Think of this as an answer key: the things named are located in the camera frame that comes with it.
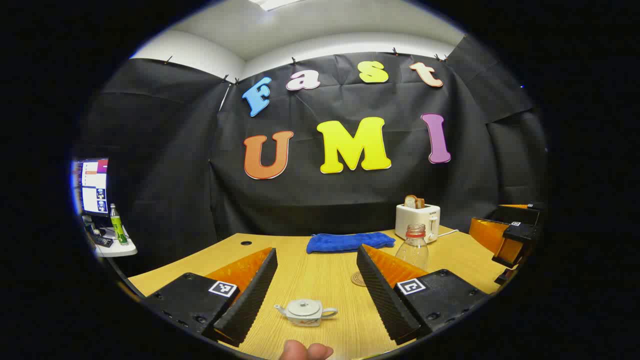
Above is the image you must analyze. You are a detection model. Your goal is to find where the white ceramic teacup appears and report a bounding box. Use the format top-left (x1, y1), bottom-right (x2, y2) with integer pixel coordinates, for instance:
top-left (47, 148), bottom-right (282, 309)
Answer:
top-left (274, 299), bottom-right (339, 328)

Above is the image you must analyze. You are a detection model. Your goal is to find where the white side table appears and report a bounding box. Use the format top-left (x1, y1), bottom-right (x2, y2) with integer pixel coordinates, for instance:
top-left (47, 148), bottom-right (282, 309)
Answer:
top-left (92, 227), bottom-right (138, 258)

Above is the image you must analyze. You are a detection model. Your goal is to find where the blue towel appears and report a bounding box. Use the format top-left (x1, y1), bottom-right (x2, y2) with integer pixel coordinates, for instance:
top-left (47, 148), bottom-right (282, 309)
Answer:
top-left (306, 231), bottom-right (396, 254)

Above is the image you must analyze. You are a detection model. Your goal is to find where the clear plastic water bottle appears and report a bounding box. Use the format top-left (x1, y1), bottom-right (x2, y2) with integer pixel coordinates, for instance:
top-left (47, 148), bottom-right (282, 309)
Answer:
top-left (395, 223), bottom-right (430, 271)

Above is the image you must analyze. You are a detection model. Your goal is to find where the black backdrop cloth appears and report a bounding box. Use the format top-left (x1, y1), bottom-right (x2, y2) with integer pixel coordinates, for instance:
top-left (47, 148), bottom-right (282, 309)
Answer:
top-left (75, 36), bottom-right (548, 273)

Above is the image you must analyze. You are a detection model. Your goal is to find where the white toaster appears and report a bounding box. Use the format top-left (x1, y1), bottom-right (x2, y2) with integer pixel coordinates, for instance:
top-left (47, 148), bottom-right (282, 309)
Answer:
top-left (394, 203), bottom-right (441, 244)

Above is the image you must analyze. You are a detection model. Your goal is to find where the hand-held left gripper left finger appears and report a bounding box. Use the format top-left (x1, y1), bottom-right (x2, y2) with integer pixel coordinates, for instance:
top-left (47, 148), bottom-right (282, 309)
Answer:
top-left (145, 246), bottom-right (279, 348)

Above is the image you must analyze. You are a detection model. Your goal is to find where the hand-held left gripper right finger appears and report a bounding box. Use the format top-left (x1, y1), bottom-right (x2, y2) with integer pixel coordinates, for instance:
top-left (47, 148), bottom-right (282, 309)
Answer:
top-left (356, 244), bottom-right (490, 346)

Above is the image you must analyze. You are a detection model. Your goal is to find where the computer monitor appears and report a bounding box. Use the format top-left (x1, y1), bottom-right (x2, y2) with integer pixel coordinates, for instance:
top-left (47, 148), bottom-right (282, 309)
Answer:
top-left (74, 158), bottom-right (109, 217)

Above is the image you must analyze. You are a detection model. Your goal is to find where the green drink bottle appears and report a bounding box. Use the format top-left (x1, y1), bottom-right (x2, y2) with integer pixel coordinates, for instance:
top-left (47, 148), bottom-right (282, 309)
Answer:
top-left (109, 203), bottom-right (129, 246)

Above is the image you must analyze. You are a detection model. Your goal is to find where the ceiling light panel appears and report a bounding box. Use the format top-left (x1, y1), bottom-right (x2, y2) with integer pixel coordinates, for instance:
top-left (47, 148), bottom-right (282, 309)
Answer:
top-left (248, 0), bottom-right (306, 12)

